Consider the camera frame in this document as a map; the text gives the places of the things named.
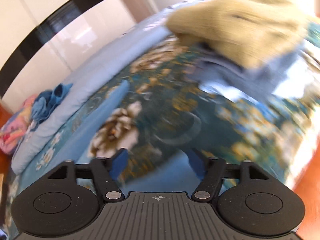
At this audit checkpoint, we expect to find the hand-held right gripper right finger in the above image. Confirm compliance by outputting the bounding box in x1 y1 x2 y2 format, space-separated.
185 149 269 203

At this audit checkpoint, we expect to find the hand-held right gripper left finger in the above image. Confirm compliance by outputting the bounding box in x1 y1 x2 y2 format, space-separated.
47 148 129 203

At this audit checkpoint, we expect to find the teal floral blanket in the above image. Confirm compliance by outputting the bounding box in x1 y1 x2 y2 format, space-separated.
5 22 320 198

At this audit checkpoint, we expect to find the light blue floral quilt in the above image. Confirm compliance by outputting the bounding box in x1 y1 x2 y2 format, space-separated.
11 4 180 175

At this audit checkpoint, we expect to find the dark blue garment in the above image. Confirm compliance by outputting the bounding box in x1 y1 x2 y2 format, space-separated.
37 83 73 113

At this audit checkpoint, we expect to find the grey blue garment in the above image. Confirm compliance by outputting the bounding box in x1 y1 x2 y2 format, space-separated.
192 42 306 101

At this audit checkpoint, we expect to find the pink folded blanket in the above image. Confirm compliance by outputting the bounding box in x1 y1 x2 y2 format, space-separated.
0 94 38 154

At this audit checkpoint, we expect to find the white glossy wardrobe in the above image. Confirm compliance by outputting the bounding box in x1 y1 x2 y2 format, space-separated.
0 0 160 100

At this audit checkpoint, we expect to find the olive green sweater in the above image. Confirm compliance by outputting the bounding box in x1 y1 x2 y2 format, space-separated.
166 0 316 71

